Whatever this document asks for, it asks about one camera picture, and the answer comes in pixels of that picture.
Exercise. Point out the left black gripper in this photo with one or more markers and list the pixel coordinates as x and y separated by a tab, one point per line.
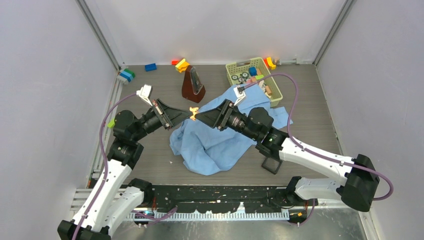
175	115

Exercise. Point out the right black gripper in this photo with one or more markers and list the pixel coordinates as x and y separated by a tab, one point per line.
209	117

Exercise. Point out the orange brooch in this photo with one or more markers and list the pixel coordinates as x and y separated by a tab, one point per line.
194	111

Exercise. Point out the light blue shirt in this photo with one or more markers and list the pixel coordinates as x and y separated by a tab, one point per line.
207	151

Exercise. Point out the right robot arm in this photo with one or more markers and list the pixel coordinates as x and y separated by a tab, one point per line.
354	181

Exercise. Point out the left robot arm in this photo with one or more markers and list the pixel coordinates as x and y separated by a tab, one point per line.
102	213

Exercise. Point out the brown wooden metronome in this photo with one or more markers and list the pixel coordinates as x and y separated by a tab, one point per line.
192	88

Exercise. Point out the yellow toy block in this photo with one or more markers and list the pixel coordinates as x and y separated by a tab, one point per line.
182	65

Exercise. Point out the blue toy brick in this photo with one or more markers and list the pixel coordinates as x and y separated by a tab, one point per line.
150	67

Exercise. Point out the yellow-green plastic basket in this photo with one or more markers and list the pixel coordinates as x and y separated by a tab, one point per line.
237	73

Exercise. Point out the green block in basket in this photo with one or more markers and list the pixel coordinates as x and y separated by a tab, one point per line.
259	77

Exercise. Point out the blue block in basket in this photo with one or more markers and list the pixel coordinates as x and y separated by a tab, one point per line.
252	71

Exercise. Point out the stacked blue green bricks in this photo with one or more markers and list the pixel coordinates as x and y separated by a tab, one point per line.
125	76

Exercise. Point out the lime green block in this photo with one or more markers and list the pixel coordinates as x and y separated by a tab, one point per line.
111	123

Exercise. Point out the yellow arch block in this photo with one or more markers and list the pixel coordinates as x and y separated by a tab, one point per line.
270	64

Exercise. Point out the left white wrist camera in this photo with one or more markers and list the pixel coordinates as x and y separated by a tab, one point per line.
144	94

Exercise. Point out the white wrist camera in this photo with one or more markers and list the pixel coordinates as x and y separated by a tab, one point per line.
240	94
144	94

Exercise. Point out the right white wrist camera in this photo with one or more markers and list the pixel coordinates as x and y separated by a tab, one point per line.
240	94

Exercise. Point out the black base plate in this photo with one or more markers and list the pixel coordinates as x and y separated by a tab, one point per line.
220	199

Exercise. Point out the black square frame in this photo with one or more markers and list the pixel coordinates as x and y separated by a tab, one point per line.
271	165

